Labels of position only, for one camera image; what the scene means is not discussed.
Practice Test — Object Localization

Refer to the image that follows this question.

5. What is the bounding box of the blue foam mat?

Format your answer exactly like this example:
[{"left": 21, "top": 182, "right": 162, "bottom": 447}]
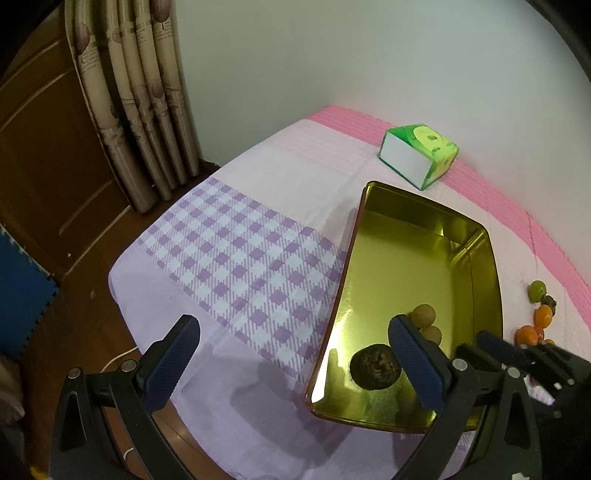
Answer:
[{"left": 0, "top": 226, "right": 61, "bottom": 356}]

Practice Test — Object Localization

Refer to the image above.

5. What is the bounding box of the brown wooden door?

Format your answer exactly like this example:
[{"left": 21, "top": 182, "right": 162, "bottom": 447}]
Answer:
[{"left": 0, "top": 28, "right": 134, "bottom": 278}]

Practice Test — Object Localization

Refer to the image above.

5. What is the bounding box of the beige patterned curtain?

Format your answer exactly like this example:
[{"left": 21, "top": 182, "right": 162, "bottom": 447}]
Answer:
[{"left": 65, "top": 0, "right": 201, "bottom": 214}]

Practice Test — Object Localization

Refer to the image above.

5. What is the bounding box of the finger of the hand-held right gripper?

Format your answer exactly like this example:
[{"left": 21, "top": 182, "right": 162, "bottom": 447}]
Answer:
[
  {"left": 475, "top": 330, "right": 529, "bottom": 367},
  {"left": 455, "top": 344, "right": 578, "bottom": 407}
]

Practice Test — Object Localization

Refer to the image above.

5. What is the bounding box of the gold metal tin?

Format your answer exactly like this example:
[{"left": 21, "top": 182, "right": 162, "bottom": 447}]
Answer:
[{"left": 305, "top": 181, "right": 504, "bottom": 467}]

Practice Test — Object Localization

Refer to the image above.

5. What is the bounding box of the green tissue box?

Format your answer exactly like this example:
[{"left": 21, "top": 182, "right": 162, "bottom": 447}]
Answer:
[{"left": 379, "top": 124, "right": 460, "bottom": 191}]

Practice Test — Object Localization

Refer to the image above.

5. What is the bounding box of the pink purple checked cloth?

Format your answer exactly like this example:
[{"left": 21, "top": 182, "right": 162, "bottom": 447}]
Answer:
[{"left": 108, "top": 105, "right": 591, "bottom": 480}]

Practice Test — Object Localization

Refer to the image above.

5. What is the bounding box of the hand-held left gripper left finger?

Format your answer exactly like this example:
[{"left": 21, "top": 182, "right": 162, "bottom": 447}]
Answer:
[{"left": 48, "top": 314, "right": 201, "bottom": 480}]

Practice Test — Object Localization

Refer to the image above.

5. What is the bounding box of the white cable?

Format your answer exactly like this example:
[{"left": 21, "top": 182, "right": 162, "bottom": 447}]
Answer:
[{"left": 102, "top": 346, "right": 139, "bottom": 462}]

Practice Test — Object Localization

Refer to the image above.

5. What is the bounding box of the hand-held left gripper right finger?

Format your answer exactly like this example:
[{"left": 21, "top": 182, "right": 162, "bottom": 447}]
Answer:
[{"left": 388, "top": 314, "right": 541, "bottom": 480}]

